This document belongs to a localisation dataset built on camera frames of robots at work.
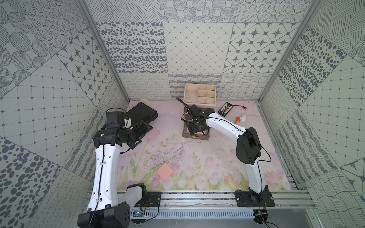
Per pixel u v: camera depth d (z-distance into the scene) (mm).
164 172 825
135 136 614
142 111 1074
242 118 1063
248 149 534
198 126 776
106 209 360
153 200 733
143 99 1227
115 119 522
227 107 1148
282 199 760
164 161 880
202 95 903
